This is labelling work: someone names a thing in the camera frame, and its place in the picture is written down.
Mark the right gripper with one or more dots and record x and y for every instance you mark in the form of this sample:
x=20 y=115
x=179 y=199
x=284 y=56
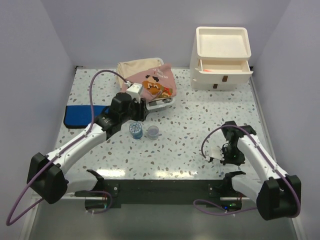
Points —
x=238 y=162

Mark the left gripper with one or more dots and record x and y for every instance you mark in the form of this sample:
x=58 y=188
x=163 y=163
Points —
x=142 y=110

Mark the white laundry basket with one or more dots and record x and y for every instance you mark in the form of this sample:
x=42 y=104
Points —
x=156 y=77

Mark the pink printed t-shirt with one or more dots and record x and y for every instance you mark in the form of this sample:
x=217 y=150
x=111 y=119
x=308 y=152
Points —
x=159 y=87

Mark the white drawer cabinet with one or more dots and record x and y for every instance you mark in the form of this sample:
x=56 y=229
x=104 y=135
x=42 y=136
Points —
x=226 y=51

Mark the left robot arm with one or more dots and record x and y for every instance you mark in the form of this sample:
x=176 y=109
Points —
x=47 y=174

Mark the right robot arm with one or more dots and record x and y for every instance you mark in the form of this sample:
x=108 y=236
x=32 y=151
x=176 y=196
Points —
x=275 y=193

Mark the blue round tin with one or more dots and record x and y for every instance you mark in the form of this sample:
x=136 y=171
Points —
x=136 y=130

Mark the clear plastic cup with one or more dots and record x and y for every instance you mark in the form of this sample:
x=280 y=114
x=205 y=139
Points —
x=153 y=132

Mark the blue cloth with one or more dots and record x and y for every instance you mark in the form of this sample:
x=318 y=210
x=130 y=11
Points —
x=77 y=116

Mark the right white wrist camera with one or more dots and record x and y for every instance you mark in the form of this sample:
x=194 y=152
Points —
x=214 y=151

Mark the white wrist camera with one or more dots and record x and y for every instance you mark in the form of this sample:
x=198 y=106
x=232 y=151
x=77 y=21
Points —
x=135 y=90
x=214 y=151

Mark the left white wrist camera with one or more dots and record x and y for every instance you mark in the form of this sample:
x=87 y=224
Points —
x=135 y=90

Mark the aluminium rail frame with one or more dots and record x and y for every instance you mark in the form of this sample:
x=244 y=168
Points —
x=276 y=194

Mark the brown top drawer handle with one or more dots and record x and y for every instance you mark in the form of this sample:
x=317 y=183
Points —
x=225 y=78

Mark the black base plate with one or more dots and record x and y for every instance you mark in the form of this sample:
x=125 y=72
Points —
x=160 y=192

